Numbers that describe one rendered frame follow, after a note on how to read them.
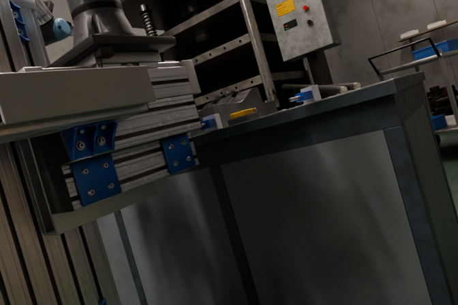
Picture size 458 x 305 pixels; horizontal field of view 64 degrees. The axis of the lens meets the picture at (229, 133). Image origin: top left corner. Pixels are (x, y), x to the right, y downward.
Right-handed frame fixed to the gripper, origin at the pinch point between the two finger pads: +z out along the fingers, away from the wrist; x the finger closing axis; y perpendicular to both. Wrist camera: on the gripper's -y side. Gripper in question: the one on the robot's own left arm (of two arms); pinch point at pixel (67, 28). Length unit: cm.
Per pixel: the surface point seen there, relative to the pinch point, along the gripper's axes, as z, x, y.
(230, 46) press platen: 63, 64, 11
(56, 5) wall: 176, -128, -83
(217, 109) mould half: -23, 72, 49
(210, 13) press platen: 69, 54, -12
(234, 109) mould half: -12, 77, 50
